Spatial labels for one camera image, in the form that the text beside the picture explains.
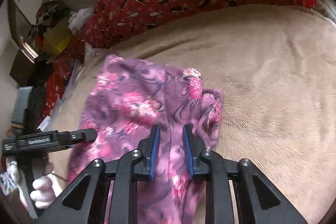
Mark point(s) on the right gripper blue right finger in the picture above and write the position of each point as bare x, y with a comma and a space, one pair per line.
193, 146

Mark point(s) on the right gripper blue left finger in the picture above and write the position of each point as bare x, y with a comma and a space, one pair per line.
150, 149

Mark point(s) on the purple floral fleece garment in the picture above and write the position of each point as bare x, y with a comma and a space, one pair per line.
129, 98

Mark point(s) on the left hand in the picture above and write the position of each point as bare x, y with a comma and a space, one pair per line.
43, 194

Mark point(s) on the yellow box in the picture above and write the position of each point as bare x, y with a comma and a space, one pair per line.
57, 39

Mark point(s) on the beige fleece blanket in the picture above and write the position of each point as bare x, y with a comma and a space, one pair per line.
276, 68

